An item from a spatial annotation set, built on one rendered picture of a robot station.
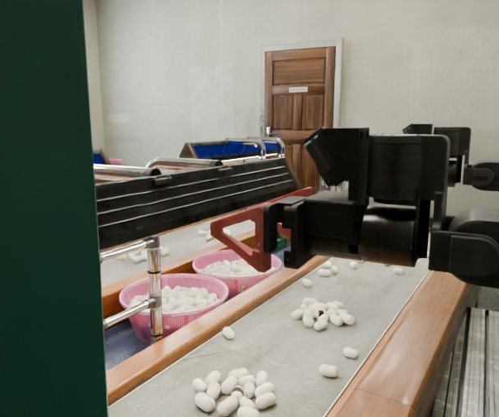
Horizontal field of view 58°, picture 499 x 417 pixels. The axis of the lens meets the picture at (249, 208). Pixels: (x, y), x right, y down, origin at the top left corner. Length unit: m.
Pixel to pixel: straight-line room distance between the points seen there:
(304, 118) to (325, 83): 0.49
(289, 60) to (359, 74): 0.88
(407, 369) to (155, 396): 0.43
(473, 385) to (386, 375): 0.26
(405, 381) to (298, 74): 5.09
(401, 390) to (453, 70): 4.76
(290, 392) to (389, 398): 0.16
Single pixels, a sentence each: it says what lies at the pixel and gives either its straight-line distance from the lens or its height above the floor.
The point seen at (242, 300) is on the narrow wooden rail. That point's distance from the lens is 1.09.
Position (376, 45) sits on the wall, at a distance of 5.54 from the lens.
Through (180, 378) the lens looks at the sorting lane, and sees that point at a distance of 0.86.
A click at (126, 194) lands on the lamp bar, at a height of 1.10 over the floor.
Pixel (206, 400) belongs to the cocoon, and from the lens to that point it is 0.76.
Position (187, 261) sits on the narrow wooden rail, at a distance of 1.40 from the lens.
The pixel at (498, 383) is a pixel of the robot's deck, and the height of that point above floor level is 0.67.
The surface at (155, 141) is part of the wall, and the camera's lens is 6.91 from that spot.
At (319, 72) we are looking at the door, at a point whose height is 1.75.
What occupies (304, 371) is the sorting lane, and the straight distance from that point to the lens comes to 0.87.
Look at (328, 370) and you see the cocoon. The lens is 0.85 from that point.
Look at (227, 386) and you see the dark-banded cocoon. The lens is 0.80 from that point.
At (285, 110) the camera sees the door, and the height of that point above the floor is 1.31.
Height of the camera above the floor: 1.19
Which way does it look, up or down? 11 degrees down
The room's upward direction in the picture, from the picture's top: straight up
